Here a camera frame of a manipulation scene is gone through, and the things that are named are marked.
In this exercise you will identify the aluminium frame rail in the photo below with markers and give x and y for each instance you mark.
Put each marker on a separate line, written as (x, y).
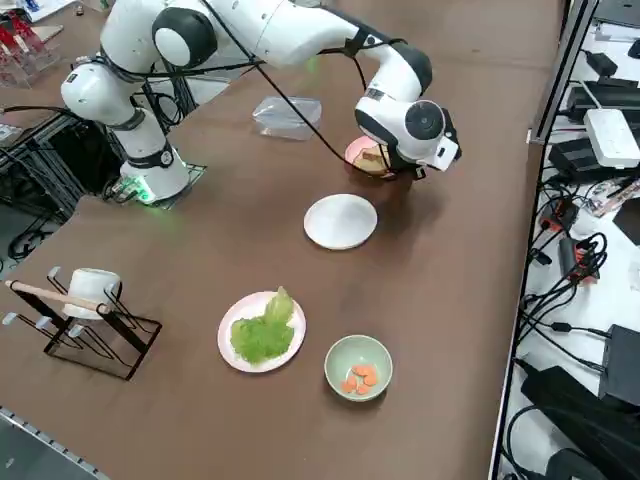
(565, 65)

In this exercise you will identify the white ceramic cup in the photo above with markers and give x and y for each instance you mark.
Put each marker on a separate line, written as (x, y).
(90, 290)

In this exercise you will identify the pink round plate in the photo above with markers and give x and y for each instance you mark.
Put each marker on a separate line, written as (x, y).
(352, 150)

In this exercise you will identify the brown bread slice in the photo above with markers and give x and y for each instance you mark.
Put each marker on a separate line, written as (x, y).
(370, 162)

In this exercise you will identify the white plate with pinkish rim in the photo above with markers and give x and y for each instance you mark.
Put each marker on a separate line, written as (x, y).
(295, 320)

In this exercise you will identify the green lettuce leaf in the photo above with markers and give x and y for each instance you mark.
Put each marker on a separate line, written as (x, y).
(260, 337)

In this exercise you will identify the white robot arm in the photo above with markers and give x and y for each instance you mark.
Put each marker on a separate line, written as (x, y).
(280, 35)

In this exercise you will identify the black power adapter box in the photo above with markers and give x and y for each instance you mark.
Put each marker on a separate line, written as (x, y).
(622, 365)

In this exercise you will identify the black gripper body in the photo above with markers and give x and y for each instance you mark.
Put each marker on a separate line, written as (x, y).
(402, 167)

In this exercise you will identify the pale green bowl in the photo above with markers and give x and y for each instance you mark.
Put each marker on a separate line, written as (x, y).
(340, 357)

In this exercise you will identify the orange carrot slice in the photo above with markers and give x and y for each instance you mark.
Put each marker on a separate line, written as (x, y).
(358, 371)
(372, 381)
(361, 388)
(348, 386)
(371, 372)

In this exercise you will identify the clear acrylic shelf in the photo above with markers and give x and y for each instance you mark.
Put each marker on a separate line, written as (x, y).
(25, 60)

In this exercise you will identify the white round plate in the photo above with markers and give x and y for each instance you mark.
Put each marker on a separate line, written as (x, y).
(340, 222)

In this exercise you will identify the clear plastic lidded container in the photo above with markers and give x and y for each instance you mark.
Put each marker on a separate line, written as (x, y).
(285, 120)

